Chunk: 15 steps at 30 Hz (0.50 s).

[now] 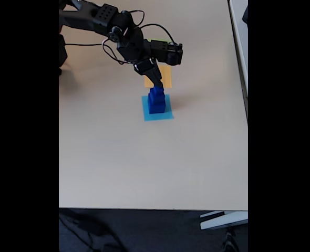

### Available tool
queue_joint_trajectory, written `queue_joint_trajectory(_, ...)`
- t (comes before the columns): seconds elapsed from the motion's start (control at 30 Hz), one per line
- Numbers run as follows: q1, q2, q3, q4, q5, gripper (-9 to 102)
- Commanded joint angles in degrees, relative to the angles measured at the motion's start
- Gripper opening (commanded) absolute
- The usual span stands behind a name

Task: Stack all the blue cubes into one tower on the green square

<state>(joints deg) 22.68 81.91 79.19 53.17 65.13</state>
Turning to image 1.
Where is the white table foot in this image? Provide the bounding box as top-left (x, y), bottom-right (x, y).
top-left (199, 210), bottom-right (249, 230)

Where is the black floor cable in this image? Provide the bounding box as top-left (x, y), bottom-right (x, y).
top-left (59, 211), bottom-right (124, 252)

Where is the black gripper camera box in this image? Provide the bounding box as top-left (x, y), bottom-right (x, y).
top-left (149, 39), bottom-right (184, 66)

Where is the medium blue cube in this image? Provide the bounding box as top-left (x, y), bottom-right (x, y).
top-left (149, 87), bottom-right (165, 98)

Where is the largest blue cube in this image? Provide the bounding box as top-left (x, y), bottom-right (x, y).
top-left (148, 101), bottom-right (167, 114)

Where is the orange paper square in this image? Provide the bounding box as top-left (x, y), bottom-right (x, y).
top-left (143, 65), bottom-right (172, 89)

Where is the black camera cable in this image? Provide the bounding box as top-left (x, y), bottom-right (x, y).
top-left (64, 9), bottom-right (177, 65)

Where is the white side table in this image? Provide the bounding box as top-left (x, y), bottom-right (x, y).
top-left (228, 0), bottom-right (249, 121)

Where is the light blue paper square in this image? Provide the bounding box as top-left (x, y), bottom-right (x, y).
top-left (141, 94), bottom-right (174, 122)

